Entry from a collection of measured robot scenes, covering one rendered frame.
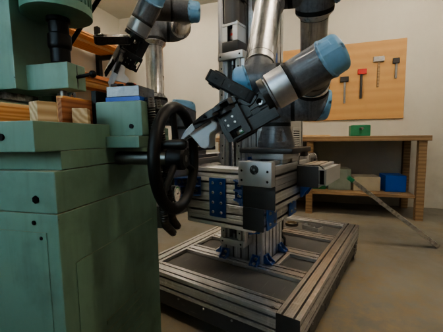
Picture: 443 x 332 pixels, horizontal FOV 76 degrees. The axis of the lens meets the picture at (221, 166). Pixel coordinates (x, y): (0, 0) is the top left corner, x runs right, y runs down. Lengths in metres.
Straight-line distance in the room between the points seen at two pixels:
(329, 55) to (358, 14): 3.58
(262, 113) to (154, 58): 1.00
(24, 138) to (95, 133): 0.18
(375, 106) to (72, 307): 3.66
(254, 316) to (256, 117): 0.85
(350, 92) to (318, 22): 2.93
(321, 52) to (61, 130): 0.53
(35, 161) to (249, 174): 0.66
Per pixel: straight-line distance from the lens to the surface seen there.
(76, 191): 0.71
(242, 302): 1.23
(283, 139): 1.15
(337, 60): 0.58
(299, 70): 0.57
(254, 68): 0.69
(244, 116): 0.58
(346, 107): 3.89
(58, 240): 0.70
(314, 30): 1.02
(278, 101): 0.57
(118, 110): 0.80
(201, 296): 1.35
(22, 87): 0.97
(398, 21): 4.17
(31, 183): 0.71
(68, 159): 0.70
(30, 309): 0.82
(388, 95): 3.96
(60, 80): 0.91
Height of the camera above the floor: 0.87
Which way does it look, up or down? 6 degrees down
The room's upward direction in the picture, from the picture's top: 1 degrees counter-clockwise
